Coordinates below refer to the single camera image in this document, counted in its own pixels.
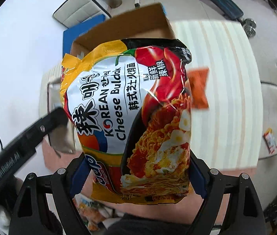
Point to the chrome dumbbell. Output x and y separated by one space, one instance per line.
249 26

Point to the striped cat table cloth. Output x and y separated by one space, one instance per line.
228 134

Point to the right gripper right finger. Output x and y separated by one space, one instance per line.
209 184

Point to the orange panda snack bag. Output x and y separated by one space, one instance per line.
96 216

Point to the snack packet on chair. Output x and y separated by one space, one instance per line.
270 140

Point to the orange chip bag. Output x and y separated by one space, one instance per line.
197 79

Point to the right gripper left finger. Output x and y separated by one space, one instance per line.
65 184

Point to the blue mat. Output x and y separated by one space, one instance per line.
74 32

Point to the yellow Korean noodle bag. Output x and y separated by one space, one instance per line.
128 102

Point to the white quilted chair left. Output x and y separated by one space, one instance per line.
74 12

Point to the cardboard milk box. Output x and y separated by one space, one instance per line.
145 22

